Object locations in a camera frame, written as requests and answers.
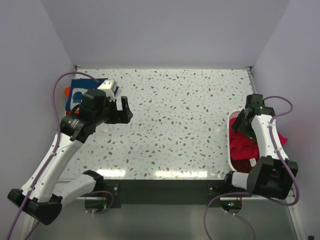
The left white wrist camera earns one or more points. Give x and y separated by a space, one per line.
110 87

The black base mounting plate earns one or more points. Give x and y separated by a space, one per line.
157 192

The dark red t shirt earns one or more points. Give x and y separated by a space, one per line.
244 165

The white laundry basket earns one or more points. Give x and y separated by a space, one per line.
239 146

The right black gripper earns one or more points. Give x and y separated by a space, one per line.
237 124

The folded orange t shirt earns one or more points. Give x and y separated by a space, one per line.
73 98

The pink t shirt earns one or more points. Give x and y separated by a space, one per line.
268 141

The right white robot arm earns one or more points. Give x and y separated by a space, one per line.
258 162

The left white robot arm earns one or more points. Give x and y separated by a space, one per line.
39 197

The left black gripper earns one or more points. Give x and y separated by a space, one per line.
122 116

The folded blue t shirt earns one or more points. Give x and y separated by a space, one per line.
84 84

